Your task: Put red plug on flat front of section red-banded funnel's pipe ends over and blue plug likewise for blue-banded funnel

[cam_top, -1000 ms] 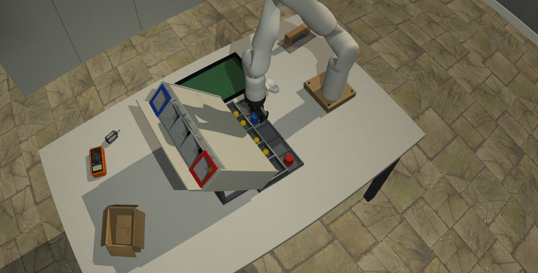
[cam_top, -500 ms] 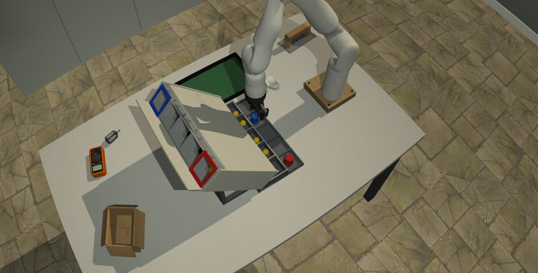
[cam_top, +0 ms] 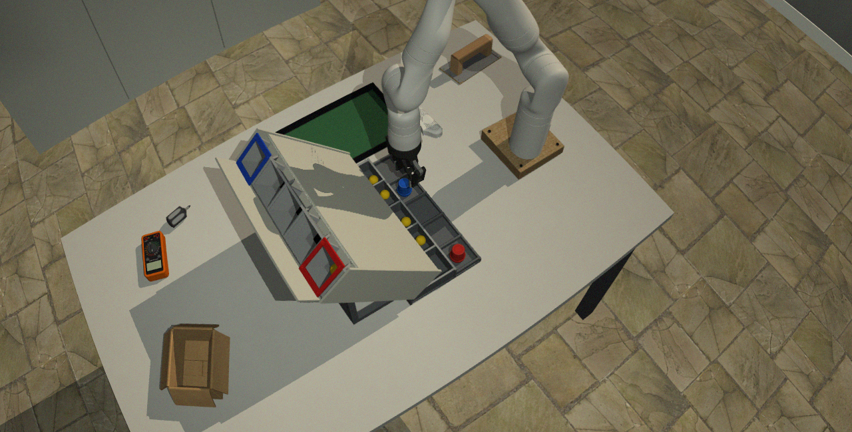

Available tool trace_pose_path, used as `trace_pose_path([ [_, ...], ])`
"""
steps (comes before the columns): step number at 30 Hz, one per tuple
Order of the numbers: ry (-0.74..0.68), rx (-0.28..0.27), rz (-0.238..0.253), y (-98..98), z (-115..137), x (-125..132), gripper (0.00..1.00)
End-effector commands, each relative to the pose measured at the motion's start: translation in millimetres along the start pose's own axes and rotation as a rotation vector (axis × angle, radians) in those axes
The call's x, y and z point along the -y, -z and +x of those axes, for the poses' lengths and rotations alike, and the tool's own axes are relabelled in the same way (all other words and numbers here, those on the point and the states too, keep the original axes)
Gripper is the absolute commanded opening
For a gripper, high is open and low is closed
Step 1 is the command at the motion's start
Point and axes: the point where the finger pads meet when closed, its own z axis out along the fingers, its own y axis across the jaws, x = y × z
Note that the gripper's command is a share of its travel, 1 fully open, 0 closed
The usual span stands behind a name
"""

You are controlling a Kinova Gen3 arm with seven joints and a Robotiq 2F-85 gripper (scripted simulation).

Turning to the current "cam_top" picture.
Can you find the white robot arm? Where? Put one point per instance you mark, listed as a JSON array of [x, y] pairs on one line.
[[406, 85]]

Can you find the red plug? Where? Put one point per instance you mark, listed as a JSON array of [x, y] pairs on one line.
[[457, 253]]

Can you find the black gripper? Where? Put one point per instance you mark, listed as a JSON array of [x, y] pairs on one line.
[[404, 159]]

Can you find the orange digital multimeter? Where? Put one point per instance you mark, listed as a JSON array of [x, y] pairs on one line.
[[154, 256]]

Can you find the red rectangular frame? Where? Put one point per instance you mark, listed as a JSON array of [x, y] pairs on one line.
[[340, 266]]

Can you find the blue square band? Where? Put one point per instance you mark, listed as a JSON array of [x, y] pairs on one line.
[[265, 150]]

